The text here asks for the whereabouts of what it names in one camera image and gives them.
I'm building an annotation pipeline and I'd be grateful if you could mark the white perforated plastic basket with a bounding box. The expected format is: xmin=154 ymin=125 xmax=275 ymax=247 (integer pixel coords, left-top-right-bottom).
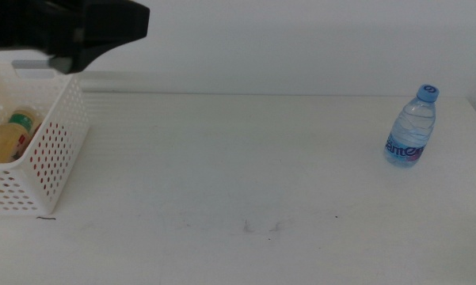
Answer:
xmin=0 ymin=59 xmax=92 ymax=216

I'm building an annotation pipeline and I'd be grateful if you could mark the red soda can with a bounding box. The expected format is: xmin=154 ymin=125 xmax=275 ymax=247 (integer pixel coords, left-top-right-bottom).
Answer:
xmin=28 ymin=120 xmax=67 ymax=191

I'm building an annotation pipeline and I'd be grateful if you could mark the yellow tea bottle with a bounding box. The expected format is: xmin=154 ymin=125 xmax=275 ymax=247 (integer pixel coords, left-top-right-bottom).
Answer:
xmin=0 ymin=106 xmax=45 ymax=165

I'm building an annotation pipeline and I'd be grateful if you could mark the clear water bottle blue cap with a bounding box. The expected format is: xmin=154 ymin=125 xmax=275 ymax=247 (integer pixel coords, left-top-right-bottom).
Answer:
xmin=383 ymin=83 xmax=440 ymax=168

